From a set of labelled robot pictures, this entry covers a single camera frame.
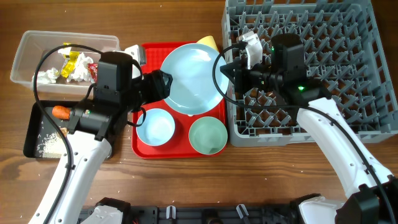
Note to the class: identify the large light blue plate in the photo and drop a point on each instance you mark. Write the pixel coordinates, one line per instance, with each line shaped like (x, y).
(196, 79)

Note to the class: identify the grey dishwasher rack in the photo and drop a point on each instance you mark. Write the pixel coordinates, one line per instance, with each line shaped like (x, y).
(343, 49)

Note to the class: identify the green bowl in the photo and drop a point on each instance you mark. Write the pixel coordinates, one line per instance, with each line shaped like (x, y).
(208, 135)

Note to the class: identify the orange carrot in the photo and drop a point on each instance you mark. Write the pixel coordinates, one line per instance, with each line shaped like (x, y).
(61, 112)

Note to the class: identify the yellow snack wrapper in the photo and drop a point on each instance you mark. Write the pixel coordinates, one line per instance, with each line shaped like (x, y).
(69, 64)

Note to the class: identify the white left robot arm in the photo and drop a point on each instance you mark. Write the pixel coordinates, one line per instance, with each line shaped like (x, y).
(71, 182)

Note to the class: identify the red snack wrapper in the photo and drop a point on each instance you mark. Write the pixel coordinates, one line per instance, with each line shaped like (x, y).
(93, 70)

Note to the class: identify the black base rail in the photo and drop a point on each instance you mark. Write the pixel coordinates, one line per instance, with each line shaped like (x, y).
(241, 213)

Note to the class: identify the light blue bowl with rice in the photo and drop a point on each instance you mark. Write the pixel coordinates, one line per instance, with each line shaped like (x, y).
(157, 128)

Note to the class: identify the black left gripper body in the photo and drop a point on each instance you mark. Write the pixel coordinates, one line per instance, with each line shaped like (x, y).
(157, 86)

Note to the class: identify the yellow plastic cup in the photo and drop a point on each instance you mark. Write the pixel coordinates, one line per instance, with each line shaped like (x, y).
(208, 44)

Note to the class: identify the black plastic tray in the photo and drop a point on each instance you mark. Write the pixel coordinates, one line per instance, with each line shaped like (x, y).
(37, 133)

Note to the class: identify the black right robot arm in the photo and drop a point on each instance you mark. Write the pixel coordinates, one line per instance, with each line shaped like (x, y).
(370, 188)

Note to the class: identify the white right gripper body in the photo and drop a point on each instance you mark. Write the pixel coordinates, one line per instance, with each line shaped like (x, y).
(262, 76)

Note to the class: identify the pile of white rice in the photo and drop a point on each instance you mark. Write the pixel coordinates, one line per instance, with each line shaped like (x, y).
(49, 144)

